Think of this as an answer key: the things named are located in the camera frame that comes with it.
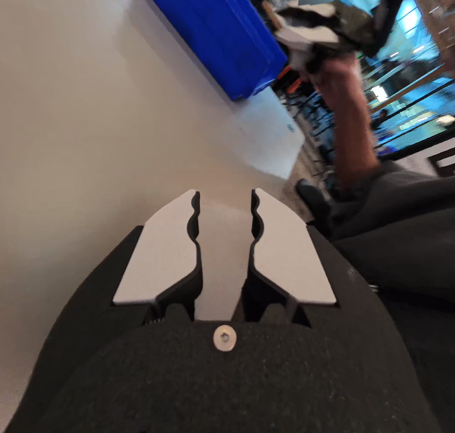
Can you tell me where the person's black chair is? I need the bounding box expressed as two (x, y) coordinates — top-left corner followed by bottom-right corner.
(295, 179), (335, 234)

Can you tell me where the printed marker board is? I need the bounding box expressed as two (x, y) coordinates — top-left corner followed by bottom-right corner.
(425, 136), (455, 177)

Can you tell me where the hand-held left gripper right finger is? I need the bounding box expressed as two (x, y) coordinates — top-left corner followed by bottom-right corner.
(243, 188), (338, 307)

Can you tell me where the person's right hand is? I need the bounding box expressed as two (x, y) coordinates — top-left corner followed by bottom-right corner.
(307, 46), (364, 106)

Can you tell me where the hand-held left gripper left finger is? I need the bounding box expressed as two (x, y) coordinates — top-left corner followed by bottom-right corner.
(113, 189), (204, 307)

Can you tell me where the blue plastic bin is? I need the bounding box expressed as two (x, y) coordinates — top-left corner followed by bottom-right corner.
(139, 0), (288, 102)

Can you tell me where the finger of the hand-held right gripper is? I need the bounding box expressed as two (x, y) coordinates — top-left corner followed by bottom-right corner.
(274, 1), (340, 28)
(274, 24), (340, 55)

